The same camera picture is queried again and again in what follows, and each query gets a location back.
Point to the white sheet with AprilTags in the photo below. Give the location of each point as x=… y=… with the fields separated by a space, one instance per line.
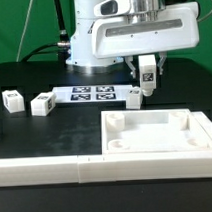
x=91 y=94

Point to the white square tabletop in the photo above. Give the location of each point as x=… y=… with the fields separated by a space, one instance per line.
x=151 y=131

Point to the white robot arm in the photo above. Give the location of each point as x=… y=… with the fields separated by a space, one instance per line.
x=82 y=57

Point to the white U-shaped obstacle fence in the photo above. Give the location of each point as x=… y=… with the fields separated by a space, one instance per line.
x=108 y=168

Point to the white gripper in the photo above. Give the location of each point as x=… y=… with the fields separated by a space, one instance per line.
x=134 y=27

